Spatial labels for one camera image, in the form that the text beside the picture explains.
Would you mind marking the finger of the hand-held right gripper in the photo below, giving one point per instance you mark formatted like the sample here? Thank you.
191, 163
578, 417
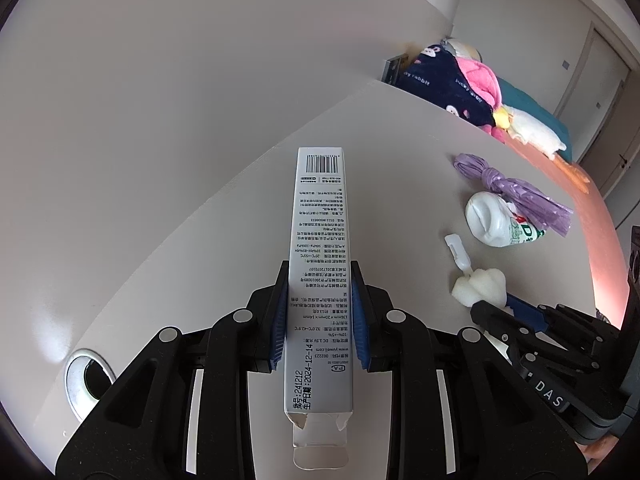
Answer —
495, 322
527, 312

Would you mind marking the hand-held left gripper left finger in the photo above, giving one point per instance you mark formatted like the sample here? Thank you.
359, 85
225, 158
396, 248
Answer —
279, 325

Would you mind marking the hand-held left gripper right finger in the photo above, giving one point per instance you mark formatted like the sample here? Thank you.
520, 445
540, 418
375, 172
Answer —
359, 325

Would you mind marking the white milk bottle green label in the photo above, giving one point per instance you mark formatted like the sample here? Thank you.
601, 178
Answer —
487, 217

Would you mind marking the long white carton box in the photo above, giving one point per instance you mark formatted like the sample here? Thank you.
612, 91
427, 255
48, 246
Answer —
320, 220

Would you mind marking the purple plastic bag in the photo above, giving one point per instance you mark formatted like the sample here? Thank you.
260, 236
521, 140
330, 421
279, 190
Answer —
520, 192

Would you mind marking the person's right forearm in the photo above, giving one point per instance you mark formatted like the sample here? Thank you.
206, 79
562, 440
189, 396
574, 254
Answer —
602, 455

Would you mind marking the white plastic clip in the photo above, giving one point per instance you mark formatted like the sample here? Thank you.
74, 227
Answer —
456, 247

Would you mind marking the pink bed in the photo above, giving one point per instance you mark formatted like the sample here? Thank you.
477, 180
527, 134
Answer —
600, 240

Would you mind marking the white goose plush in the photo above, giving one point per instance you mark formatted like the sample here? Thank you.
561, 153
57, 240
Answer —
535, 132

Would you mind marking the yellow duck plush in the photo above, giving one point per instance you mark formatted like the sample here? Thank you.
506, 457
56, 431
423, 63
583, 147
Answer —
501, 117

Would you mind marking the teal pillow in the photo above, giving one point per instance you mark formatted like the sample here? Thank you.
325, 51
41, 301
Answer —
525, 100

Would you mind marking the navy printed blanket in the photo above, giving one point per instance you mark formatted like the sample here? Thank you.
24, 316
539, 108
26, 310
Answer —
430, 80

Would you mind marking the wall socket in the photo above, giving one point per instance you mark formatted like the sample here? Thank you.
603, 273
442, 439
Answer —
392, 67

